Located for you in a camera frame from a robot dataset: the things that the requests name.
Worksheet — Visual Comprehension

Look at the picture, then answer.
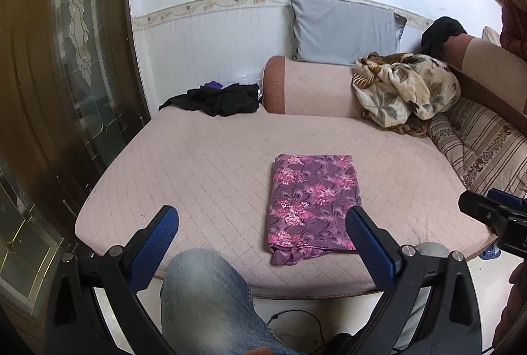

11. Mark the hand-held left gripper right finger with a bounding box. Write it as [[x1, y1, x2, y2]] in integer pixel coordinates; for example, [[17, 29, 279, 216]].
[[345, 206, 482, 355]]

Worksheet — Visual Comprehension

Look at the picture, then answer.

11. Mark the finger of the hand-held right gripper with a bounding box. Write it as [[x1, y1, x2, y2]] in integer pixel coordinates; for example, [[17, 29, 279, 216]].
[[488, 188, 527, 211], [459, 190, 513, 226]]

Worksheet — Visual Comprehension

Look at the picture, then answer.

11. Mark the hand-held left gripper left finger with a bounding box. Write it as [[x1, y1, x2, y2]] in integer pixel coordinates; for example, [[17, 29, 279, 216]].
[[43, 205, 180, 355]]

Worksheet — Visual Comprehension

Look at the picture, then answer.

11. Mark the purple floral garment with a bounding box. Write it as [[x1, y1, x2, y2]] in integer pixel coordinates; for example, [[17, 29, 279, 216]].
[[267, 153, 362, 266]]

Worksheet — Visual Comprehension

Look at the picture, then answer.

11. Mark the person's right forearm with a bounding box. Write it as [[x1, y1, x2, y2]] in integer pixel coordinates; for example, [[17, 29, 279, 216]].
[[496, 264, 527, 355]]

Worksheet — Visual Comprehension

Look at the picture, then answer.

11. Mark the black clothes pile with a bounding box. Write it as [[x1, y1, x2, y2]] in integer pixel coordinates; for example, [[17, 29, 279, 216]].
[[158, 83, 261, 117]]

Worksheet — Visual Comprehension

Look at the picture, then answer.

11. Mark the striped floral cushion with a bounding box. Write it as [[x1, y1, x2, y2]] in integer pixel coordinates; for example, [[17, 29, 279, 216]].
[[428, 96, 527, 199]]

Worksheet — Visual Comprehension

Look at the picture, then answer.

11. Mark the person's left leg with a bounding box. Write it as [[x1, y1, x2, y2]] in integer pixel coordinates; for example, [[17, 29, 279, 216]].
[[160, 248, 303, 355]]

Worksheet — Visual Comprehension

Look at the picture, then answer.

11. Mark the pink quilted sofa bed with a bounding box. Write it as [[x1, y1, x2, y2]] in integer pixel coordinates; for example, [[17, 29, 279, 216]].
[[74, 106, 501, 300]]

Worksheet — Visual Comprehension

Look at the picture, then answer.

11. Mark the beige floral blanket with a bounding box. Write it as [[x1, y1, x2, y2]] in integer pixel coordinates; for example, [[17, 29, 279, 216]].
[[351, 52, 462, 137]]

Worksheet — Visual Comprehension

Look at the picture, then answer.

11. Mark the cream pillow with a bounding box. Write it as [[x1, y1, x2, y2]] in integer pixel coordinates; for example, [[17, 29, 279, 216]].
[[483, 26, 502, 48]]

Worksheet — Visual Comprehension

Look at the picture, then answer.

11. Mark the pink bolster with red end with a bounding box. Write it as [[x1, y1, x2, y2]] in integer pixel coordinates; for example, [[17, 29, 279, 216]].
[[263, 55, 371, 118]]

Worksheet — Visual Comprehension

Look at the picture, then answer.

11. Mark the small black cloth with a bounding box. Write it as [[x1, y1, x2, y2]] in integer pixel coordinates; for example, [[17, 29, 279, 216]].
[[421, 16, 468, 56]]

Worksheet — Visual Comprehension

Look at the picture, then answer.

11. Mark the clear plastic bag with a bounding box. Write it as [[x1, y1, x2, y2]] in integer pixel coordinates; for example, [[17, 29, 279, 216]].
[[224, 71, 264, 100]]

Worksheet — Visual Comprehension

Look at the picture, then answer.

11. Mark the grey pillow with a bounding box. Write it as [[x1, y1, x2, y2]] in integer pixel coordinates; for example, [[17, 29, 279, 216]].
[[287, 0, 408, 65]]

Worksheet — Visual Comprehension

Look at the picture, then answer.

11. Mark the black cable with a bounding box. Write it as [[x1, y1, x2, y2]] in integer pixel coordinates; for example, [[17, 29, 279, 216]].
[[267, 310, 326, 351]]

